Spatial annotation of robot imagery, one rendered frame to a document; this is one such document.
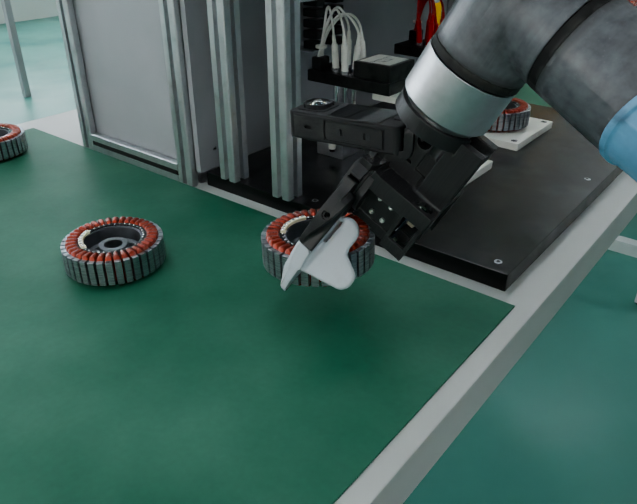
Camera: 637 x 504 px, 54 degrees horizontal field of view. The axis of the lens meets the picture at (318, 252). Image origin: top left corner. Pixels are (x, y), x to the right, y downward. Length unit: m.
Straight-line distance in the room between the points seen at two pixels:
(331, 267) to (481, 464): 1.06
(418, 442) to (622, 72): 0.30
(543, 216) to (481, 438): 0.86
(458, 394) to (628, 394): 1.31
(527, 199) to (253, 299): 0.41
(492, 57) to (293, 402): 0.31
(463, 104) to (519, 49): 0.06
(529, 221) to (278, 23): 0.39
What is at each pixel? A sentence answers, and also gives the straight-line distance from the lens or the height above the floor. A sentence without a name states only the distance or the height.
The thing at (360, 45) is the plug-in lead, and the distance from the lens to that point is 0.97.
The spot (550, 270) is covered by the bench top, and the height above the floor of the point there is 0.75.
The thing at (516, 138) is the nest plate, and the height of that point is 0.78.
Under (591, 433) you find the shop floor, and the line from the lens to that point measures 1.70.
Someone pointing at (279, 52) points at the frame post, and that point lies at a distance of 0.78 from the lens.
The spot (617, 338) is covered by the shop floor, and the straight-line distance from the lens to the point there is 2.04.
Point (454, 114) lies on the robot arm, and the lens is 0.47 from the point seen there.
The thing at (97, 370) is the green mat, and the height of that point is 0.75.
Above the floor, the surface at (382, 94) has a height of 0.88.
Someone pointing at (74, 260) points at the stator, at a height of 0.78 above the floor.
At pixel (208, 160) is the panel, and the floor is 0.79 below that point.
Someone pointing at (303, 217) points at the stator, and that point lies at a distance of 0.64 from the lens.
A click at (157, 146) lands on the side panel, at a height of 0.79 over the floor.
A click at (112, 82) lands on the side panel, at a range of 1.06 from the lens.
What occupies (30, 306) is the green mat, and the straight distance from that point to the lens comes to 0.72.
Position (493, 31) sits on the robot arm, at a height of 1.04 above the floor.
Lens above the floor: 1.12
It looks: 29 degrees down
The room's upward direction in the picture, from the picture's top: straight up
